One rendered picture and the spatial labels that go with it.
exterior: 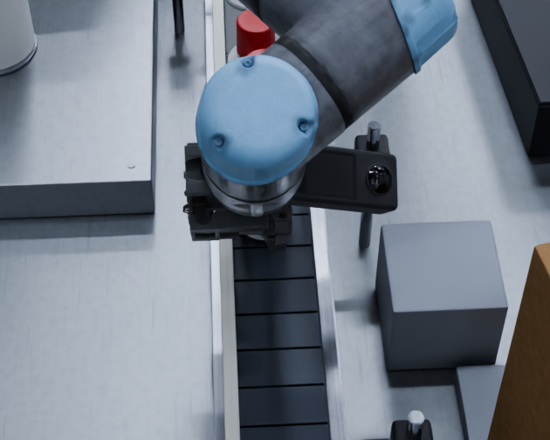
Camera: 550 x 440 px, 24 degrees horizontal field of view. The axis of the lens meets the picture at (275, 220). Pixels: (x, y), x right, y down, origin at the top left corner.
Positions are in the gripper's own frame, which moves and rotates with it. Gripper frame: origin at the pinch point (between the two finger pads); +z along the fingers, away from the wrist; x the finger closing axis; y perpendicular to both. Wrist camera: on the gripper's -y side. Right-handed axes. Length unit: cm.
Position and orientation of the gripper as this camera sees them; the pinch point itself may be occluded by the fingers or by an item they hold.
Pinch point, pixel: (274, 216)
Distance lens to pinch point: 113.1
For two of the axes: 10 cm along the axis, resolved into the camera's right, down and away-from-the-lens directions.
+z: -0.3, 1.9, 9.8
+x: 0.5, 9.8, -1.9
